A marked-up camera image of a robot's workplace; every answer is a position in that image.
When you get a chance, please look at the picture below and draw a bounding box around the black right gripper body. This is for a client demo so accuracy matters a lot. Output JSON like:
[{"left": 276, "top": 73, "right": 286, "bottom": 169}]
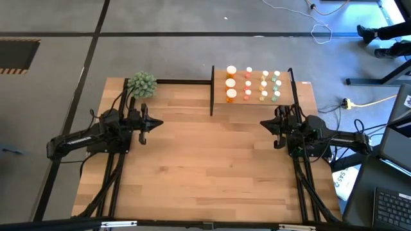
[{"left": 275, "top": 105, "right": 304, "bottom": 139}]

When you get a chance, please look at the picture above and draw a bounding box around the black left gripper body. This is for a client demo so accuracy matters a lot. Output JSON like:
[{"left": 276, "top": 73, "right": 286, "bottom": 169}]
[{"left": 128, "top": 103, "right": 149, "bottom": 133}]

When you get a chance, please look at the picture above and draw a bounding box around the green plant in white pot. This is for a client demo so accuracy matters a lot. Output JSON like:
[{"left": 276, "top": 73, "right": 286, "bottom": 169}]
[{"left": 127, "top": 71, "right": 158, "bottom": 99}]

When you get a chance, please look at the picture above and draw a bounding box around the white printed paper sheet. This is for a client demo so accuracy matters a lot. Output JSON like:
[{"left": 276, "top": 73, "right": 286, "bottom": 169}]
[{"left": 331, "top": 162, "right": 361, "bottom": 202}]

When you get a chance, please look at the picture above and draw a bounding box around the black laptop with keyboard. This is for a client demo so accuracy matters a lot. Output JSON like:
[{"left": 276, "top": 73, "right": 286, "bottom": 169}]
[{"left": 342, "top": 153, "right": 411, "bottom": 231}]

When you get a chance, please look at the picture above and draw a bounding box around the dark laptop lid with sticker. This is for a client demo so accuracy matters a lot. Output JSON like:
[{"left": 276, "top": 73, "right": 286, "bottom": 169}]
[{"left": 380, "top": 83, "right": 411, "bottom": 173}]

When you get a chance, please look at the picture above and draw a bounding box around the dark grey floor object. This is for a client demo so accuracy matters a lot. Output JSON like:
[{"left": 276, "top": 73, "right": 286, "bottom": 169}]
[{"left": 0, "top": 142, "right": 26, "bottom": 155}]

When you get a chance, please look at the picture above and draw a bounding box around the person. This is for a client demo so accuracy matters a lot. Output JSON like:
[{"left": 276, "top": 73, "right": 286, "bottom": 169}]
[{"left": 356, "top": 21, "right": 411, "bottom": 59}]

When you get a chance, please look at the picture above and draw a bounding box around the black floor hatch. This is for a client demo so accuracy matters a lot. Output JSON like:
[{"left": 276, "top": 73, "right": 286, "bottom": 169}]
[{"left": 0, "top": 38, "right": 42, "bottom": 75}]

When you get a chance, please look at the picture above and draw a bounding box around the wooden shelf with black frame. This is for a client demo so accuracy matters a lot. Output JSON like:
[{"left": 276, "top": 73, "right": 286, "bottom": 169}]
[{"left": 210, "top": 65, "right": 301, "bottom": 117}]

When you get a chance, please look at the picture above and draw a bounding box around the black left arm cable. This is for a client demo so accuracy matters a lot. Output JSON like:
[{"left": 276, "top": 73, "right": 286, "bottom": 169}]
[{"left": 89, "top": 88, "right": 136, "bottom": 129}]

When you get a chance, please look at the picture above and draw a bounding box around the black desk leg frame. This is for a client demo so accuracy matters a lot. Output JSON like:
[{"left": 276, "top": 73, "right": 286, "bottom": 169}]
[{"left": 345, "top": 59, "right": 411, "bottom": 87}]

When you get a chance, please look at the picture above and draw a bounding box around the yellow power cord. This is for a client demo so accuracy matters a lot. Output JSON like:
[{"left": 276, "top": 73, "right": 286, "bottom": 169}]
[{"left": 351, "top": 94, "right": 399, "bottom": 108}]

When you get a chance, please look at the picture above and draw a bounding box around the white floor cable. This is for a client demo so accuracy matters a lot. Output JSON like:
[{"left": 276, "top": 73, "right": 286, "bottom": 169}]
[{"left": 260, "top": 0, "right": 333, "bottom": 45}]

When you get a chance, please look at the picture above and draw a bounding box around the black aluminium rig frame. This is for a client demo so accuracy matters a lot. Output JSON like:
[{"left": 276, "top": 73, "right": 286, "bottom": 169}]
[{"left": 0, "top": 78, "right": 411, "bottom": 231}]

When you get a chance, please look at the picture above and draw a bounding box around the silver frame bracket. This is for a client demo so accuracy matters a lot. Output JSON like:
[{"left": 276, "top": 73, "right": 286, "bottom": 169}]
[
  {"left": 101, "top": 220, "right": 138, "bottom": 228},
  {"left": 278, "top": 223, "right": 317, "bottom": 231}
]

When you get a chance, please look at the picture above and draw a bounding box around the black and orange floor cable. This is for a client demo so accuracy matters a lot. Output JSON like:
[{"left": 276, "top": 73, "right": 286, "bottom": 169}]
[{"left": 304, "top": 0, "right": 351, "bottom": 16}]

